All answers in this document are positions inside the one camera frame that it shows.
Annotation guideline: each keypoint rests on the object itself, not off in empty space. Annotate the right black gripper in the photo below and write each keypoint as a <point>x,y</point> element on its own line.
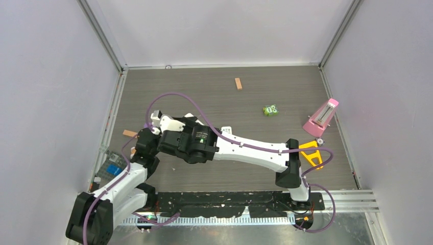
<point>190,125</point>

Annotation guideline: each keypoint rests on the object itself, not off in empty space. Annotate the small white remote control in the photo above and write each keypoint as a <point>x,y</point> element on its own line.
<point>226,130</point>

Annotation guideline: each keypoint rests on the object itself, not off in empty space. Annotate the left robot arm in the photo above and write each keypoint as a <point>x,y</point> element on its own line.
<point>95,215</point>

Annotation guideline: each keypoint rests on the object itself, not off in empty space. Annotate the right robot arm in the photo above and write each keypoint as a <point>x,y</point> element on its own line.
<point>189,139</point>

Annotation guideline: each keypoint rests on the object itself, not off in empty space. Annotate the small wooden block left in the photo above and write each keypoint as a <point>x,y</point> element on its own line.
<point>130,133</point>

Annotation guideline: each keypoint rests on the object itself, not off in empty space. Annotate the green monster cube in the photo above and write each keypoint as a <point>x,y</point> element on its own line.
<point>270,110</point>

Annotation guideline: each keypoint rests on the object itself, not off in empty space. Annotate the grey lego baseplate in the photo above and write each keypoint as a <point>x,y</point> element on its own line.
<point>112,158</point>

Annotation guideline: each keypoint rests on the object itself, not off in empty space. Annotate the blue lego brick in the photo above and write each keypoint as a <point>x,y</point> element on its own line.
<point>114,170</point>

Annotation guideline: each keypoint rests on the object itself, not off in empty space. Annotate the pink metronome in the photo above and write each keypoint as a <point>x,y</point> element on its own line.
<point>319,121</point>

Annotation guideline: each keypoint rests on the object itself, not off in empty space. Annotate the small round poker chip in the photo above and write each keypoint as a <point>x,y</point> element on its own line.
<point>320,141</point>

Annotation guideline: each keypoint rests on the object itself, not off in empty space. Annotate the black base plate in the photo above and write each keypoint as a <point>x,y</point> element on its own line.
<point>229,204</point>

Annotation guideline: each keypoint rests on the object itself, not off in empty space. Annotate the yellow triangle frame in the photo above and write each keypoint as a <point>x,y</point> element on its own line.
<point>314,158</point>

